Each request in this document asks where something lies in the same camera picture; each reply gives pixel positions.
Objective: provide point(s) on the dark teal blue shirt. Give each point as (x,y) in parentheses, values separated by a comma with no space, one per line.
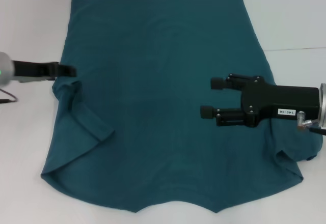
(152,94)

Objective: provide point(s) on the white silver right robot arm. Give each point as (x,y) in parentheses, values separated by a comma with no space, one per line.
(323,101)

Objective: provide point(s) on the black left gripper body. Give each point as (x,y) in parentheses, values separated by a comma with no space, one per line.
(33,70)

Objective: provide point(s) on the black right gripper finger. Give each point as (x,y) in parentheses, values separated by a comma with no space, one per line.
(217,83)
(207,112)

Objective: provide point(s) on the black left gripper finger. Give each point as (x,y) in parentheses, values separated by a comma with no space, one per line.
(66,71)

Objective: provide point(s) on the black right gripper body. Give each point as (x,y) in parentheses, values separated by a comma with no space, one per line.
(275,101)

